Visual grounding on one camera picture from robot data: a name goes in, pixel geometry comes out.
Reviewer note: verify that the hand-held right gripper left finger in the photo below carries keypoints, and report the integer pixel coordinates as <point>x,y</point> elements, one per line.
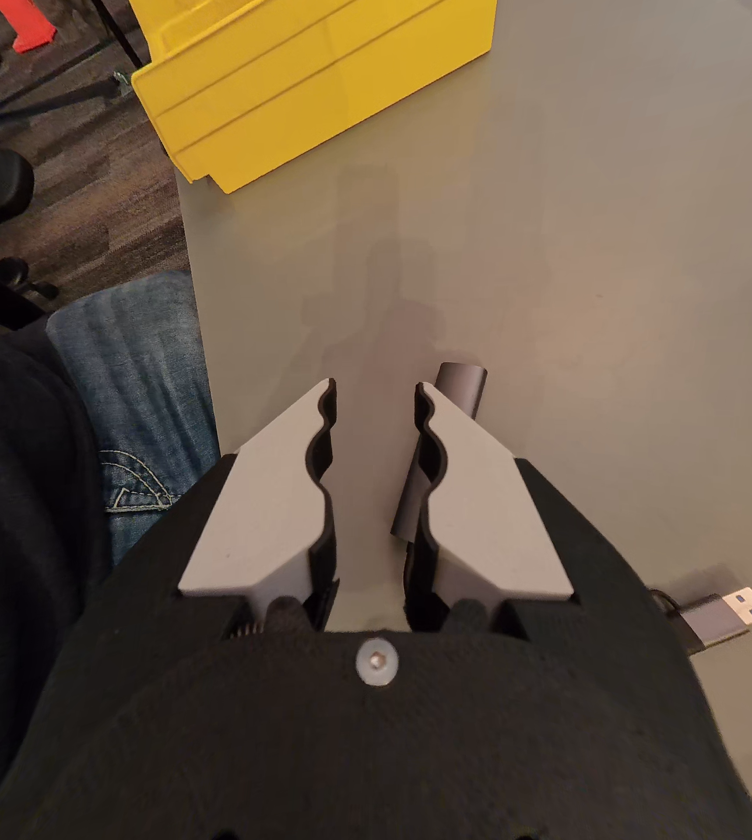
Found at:
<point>258,518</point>

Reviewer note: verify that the person's leg in jeans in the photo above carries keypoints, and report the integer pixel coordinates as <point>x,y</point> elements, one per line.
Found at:
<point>139,380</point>

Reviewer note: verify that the yellow bin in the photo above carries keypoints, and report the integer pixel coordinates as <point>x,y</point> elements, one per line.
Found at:
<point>317,79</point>

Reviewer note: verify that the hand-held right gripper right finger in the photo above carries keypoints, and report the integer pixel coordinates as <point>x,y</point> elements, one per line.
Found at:
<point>494,525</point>

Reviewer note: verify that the black metal leg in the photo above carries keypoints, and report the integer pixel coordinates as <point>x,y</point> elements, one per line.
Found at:
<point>54,102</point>

